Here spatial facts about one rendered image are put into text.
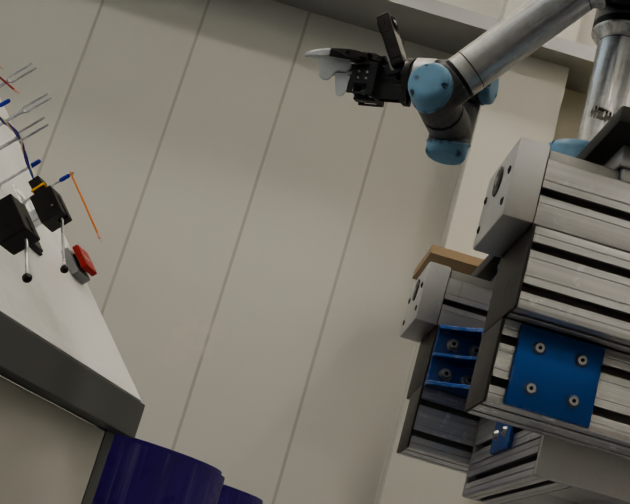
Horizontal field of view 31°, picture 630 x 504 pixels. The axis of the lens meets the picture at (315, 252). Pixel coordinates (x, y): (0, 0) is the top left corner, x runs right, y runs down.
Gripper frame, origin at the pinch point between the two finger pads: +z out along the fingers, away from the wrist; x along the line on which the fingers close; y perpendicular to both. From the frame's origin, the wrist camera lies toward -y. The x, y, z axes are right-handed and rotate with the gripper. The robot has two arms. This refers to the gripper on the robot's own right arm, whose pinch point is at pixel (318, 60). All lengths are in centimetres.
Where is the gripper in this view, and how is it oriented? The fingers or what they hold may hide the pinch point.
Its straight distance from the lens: 222.5
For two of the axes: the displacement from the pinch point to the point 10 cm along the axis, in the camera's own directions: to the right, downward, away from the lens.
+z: -9.1, -1.4, 4.0
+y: -2.2, 9.6, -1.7
